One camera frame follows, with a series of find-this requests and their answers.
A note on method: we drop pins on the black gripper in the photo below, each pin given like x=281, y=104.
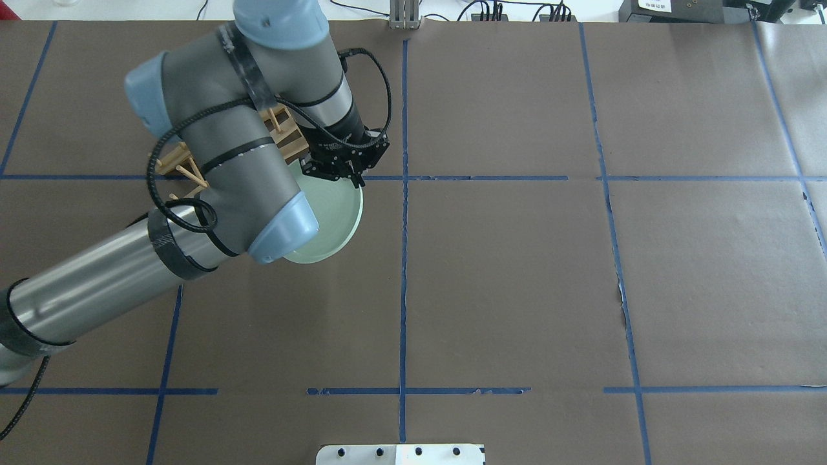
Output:
x=353, y=126

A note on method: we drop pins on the wooden dish rack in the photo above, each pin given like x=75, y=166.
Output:
x=282, y=127

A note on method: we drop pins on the orange black power strip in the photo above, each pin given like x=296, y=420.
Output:
x=525, y=11

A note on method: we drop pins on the black box device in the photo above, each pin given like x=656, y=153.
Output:
x=709, y=12

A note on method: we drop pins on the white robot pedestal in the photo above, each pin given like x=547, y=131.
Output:
x=449, y=453

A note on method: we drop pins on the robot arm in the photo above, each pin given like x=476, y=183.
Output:
x=216, y=176

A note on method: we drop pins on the aluminium frame post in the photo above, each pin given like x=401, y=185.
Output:
x=404, y=14

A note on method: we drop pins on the mint green plate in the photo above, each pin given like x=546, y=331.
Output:
x=338, y=207

